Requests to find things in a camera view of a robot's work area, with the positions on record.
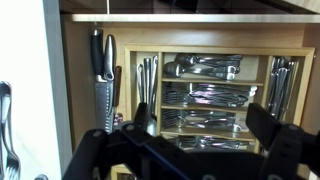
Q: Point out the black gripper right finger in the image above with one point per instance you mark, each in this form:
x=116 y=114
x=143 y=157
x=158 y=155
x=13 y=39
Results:
x=280 y=146

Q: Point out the stainless steel table knife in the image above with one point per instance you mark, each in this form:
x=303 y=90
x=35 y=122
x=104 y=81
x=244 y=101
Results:
x=281 y=90
x=273 y=86
x=290 y=83

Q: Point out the stack of silver forks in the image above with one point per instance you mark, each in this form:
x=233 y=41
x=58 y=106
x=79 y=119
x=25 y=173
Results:
x=213 y=101

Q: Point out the metal skewer with spiral end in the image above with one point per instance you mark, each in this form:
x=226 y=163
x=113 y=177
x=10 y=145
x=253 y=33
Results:
x=118 y=119

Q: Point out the wooden cutlery organizer tray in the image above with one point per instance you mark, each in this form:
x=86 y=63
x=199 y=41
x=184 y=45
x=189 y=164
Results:
x=213 y=49

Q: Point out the wooden kitchen drawer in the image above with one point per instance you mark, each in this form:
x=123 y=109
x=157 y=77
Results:
x=83 y=66

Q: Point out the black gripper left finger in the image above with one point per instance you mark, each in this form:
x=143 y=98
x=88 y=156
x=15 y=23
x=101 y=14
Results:
x=100 y=150

